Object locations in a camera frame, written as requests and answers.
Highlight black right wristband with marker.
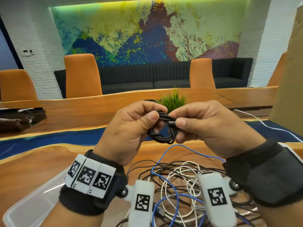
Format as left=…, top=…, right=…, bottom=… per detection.
left=223, top=139, right=303, bottom=207

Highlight black left wristband with markers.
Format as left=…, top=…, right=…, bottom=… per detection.
left=58, top=149, right=128, bottom=216

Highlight black cable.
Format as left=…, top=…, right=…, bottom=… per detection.
left=147, top=110, right=179, bottom=144

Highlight black door frame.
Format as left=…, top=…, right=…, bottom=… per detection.
left=0, top=15, right=24, bottom=70

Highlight person's right forearm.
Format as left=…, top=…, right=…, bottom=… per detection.
left=257, top=201, right=303, bottom=227

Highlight black sofa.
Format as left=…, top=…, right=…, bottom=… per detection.
left=54, top=58, right=253, bottom=98

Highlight tall orange chair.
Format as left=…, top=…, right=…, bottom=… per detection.
left=64, top=53, right=103, bottom=99

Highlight person's left hand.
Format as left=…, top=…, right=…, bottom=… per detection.
left=92, top=100, right=168, bottom=166

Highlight clear plastic organizer box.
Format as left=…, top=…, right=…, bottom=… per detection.
left=2, top=166, right=71, bottom=227

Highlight person's right hand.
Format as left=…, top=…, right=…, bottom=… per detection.
left=168, top=100, right=267, bottom=159

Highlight person's left forearm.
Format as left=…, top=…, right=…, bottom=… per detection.
left=41, top=203, right=104, bottom=227

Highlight pile of cables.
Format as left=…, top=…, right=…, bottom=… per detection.
left=115, top=144, right=263, bottom=227

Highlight dark brown leather case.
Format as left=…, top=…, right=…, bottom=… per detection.
left=0, top=107, right=47, bottom=133

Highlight colourful abstract wall painting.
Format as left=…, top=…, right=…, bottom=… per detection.
left=51, top=0, right=248, bottom=67

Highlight brown cardboard sheet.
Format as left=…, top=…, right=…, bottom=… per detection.
left=270, top=4, right=303, bottom=137

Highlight long thin white cable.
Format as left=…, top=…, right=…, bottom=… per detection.
left=233, top=109, right=303, bottom=143

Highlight green potted plant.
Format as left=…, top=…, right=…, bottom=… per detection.
left=156, top=87, right=187, bottom=114

